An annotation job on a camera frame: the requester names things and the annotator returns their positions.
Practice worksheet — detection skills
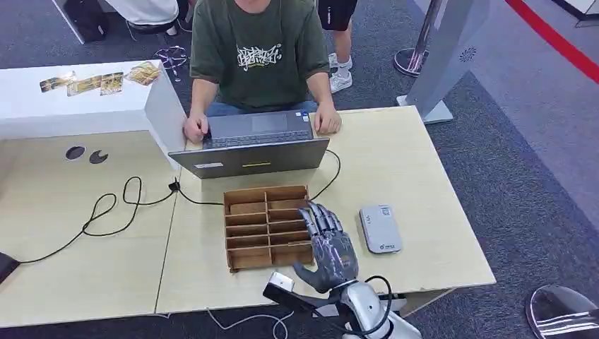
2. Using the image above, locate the grey laptop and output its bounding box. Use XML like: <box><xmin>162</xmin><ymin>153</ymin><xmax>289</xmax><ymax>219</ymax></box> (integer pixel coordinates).
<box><xmin>168</xmin><ymin>109</ymin><xmax>331</xmax><ymax>180</ymax></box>

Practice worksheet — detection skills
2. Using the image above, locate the white rounded object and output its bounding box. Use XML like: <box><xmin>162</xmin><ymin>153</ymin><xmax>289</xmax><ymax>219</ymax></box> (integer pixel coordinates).
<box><xmin>103</xmin><ymin>0</ymin><xmax>181</xmax><ymax>27</ymax></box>

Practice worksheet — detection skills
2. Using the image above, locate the white counter block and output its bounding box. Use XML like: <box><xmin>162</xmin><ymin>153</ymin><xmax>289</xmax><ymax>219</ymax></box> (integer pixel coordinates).
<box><xmin>0</xmin><ymin>59</ymin><xmax>188</xmax><ymax>170</ymax></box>

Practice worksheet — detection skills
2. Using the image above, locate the white card reader device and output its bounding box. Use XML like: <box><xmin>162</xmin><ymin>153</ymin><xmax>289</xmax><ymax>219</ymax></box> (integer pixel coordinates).
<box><xmin>359</xmin><ymin>204</ymin><xmax>403</xmax><ymax>255</ymax></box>

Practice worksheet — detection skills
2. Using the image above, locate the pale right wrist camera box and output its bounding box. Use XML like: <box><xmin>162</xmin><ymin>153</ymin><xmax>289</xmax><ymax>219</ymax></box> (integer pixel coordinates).
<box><xmin>268</xmin><ymin>272</ymin><xmax>296</xmax><ymax>294</ymax></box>

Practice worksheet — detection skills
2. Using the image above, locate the grey display stand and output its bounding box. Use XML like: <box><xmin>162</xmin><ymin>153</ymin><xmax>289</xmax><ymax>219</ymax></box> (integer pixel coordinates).
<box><xmin>396</xmin><ymin>0</ymin><xmax>492</xmax><ymax>125</ymax></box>

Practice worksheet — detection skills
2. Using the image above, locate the black flat object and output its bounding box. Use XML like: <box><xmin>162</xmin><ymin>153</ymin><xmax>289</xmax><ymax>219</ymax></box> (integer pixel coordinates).
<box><xmin>0</xmin><ymin>251</ymin><xmax>20</xmax><ymax>284</ymax></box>

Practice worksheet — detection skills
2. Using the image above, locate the wire frame object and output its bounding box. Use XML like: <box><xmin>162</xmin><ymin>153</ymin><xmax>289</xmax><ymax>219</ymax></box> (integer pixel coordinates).
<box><xmin>153</xmin><ymin>45</ymin><xmax>189</xmax><ymax>83</ymax></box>

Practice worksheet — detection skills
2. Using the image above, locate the wooden card sorting box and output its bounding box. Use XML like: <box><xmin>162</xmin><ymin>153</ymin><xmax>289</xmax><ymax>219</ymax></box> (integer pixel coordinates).
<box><xmin>222</xmin><ymin>185</ymin><xmax>315</xmax><ymax>273</ymax></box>

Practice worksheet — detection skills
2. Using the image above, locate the person in green shirt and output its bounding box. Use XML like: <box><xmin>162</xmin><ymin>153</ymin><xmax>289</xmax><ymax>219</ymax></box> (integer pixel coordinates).
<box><xmin>182</xmin><ymin>0</ymin><xmax>343</xmax><ymax>145</ymax></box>

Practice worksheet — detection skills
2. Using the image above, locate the chrome round base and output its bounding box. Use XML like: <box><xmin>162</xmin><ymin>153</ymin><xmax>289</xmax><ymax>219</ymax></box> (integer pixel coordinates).
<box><xmin>525</xmin><ymin>284</ymin><xmax>599</xmax><ymax>339</ymax></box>

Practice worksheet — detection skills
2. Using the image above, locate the person's left hand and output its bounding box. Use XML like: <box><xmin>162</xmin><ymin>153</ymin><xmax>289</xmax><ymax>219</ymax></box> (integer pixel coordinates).
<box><xmin>314</xmin><ymin>102</ymin><xmax>343</xmax><ymax>136</ymax></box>

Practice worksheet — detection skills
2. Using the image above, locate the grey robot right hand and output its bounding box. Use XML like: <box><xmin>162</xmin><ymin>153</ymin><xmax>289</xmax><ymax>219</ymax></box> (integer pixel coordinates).
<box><xmin>292</xmin><ymin>201</ymin><xmax>360</xmax><ymax>295</ymax></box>

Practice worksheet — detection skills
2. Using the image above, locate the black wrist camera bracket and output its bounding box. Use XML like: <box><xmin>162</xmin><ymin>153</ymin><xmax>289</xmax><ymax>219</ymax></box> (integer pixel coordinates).
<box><xmin>262</xmin><ymin>282</ymin><xmax>352</xmax><ymax>328</ymax></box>

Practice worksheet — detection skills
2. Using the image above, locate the person's right hand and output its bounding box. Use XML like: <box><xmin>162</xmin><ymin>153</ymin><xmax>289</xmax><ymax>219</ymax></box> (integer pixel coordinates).
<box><xmin>183</xmin><ymin>112</ymin><xmax>210</xmax><ymax>145</ymax></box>

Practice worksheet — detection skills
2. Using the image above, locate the red floor tape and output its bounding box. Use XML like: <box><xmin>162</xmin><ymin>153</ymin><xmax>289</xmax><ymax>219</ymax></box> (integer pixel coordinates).
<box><xmin>504</xmin><ymin>0</ymin><xmax>599</xmax><ymax>85</ymax></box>

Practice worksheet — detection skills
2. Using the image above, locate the black laptop power cable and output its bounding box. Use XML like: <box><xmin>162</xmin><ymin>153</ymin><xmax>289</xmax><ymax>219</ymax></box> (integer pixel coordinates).
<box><xmin>18</xmin><ymin>148</ymin><xmax>342</xmax><ymax>264</ymax></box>

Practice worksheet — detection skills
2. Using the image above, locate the gold printed card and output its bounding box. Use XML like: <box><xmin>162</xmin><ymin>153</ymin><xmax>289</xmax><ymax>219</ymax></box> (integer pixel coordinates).
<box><xmin>66</xmin><ymin>76</ymin><xmax>103</xmax><ymax>97</ymax></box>
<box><xmin>99</xmin><ymin>71</ymin><xmax>124</xmax><ymax>96</ymax></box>
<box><xmin>39</xmin><ymin>71</ymin><xmax>78</xmax><ymax>93</ymax></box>
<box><xmin>125</xmin><ymin>61</ymin><xmax>162</xmax><ymax>87</ymax></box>

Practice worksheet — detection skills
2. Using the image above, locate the black box with white edge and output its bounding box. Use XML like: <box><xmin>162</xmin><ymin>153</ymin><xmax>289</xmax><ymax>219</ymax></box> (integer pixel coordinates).
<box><xmin>51</xmin><ymin>0</ymin><xmax>112</xmax><ymax>45</ymax></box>

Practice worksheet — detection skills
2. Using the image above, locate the chrome stanchion post with base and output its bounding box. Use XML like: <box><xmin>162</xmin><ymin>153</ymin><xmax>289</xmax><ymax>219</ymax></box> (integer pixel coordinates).
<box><xmin>393</xmin><ymin>0</ymin><xmax>443</xmax><ymax>78</ymax></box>

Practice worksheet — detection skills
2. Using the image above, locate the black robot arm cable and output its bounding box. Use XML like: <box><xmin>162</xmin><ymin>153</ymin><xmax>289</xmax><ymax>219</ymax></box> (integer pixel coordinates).
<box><xmin>343</xmin><ymin>275</ymin><xmax>395</xmax><ymax>339</ymax></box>

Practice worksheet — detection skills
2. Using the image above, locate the white floor cable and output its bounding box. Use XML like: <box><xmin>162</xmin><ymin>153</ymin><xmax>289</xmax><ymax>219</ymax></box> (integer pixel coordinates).
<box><xmin>206</xmin><ymin>306</ymin><xmax>296</xmax><ymax>339</ymax></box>

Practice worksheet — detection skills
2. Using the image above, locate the standing person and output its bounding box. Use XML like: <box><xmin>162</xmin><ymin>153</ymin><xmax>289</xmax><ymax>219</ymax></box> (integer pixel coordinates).
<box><xmin>317</xmin><ymin>0</ymin><xmax>360</xmax><ymax>95</ymax></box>

